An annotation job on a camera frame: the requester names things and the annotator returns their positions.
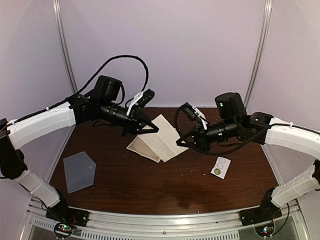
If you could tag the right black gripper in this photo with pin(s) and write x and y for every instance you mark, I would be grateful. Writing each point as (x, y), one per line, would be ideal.
(202, 141)

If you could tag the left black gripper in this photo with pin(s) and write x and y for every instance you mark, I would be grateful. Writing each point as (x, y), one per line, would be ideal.
(133, 122)

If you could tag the beige letter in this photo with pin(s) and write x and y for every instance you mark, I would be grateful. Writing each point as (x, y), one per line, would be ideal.
(163, 143)

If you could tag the grey-blue envelope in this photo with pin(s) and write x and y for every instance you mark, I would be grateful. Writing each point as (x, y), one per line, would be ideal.
(79, 171)

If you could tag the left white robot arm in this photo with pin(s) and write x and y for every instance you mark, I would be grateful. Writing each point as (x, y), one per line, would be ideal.
(98, 104)

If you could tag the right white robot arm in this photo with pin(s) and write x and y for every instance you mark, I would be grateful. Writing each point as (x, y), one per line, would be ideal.
(237, 128)

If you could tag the ornate bordered paper sheet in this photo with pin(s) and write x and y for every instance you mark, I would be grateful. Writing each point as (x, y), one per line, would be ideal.
(139, 147)

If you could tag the white sticker sheet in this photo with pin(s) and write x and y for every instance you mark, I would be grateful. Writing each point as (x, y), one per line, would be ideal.
(221, 167)

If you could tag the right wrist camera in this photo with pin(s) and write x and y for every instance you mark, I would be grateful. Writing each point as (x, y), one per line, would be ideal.
(194, 114)

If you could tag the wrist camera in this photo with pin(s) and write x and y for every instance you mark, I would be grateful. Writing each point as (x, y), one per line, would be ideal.
(194, 114)
(140, 100)

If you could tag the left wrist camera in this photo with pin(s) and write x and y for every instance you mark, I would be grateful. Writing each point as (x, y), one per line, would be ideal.
(140, 100)

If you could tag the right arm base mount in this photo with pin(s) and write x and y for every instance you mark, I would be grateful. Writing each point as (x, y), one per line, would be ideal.
(262, 217)

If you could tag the front aluminium rail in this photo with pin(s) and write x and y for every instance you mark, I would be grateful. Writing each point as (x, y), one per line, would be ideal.
(221, 225)

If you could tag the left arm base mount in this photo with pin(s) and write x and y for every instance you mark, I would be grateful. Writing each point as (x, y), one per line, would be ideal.
(67, 218)

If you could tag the left aluminium frame post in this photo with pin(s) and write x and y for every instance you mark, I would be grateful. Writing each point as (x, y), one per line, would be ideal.
(63, 45)

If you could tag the aluminium frame post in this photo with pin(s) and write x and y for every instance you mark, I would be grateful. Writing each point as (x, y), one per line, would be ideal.
(63, 45)
(264, 31)

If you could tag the right aluminium frame post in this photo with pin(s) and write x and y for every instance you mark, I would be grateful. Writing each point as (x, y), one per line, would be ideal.
(264, 31)

